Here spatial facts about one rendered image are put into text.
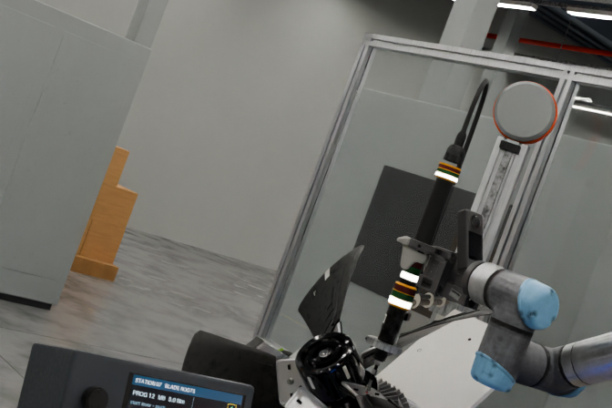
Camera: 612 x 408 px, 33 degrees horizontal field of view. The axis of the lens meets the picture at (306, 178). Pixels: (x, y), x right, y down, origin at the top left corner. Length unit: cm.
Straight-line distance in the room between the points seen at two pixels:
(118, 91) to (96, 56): 31
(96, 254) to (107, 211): 43
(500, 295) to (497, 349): 9
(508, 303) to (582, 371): 17
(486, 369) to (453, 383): 52
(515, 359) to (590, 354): 12
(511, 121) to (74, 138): 527
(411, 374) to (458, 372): 11
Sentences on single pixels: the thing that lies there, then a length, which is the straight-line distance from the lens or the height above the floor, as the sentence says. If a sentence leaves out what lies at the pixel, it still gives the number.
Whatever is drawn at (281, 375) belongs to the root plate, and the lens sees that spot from 213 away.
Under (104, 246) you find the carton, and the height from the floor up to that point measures 29.
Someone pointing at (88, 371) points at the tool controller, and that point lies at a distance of 121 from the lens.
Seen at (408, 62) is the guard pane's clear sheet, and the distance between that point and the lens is 329.
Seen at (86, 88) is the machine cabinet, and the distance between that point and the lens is 759.
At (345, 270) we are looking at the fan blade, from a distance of 227.
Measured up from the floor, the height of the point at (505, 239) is 156.
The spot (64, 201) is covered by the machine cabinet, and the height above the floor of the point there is 80.
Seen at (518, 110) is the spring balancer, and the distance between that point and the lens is 269.
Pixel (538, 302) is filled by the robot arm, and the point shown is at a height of 147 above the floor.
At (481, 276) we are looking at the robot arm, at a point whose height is 147.
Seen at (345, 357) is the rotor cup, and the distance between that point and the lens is 201.
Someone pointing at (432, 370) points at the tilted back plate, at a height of 123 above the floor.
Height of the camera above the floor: 151
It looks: level
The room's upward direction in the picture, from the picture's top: 20 degrees clockwise
